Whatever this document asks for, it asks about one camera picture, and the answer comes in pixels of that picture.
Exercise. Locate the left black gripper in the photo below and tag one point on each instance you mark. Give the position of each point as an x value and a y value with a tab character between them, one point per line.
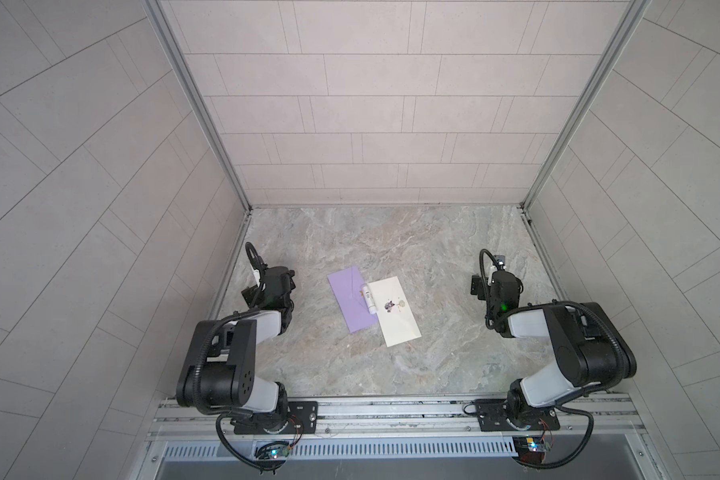
252	295

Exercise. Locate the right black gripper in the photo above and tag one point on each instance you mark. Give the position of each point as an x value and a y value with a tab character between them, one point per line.
483	286

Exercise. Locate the purple envelope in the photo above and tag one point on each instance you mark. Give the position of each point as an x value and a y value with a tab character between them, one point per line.
346	286

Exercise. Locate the white glue stick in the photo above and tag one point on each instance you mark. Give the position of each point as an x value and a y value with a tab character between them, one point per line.
368	298

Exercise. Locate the cream envelope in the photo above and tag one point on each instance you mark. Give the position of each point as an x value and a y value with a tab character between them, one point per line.
394	312

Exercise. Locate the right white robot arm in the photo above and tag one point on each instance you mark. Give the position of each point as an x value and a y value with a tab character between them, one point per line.
589	353

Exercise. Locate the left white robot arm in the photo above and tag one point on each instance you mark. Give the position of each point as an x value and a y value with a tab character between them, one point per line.
218	375

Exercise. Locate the left circuit board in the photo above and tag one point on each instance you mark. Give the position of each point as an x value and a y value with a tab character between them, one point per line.
274	451

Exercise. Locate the circuit board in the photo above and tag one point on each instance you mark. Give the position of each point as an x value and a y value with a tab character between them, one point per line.
531	449
274	451

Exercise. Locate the right circuit board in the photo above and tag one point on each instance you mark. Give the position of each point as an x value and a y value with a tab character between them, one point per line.
531	449

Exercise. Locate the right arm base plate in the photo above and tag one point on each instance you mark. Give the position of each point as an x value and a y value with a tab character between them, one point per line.
502	415

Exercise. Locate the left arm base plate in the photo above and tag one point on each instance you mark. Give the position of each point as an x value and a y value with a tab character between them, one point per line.
297	417

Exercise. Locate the aluminium rail frame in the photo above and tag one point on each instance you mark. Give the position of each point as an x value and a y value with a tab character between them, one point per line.
377	428

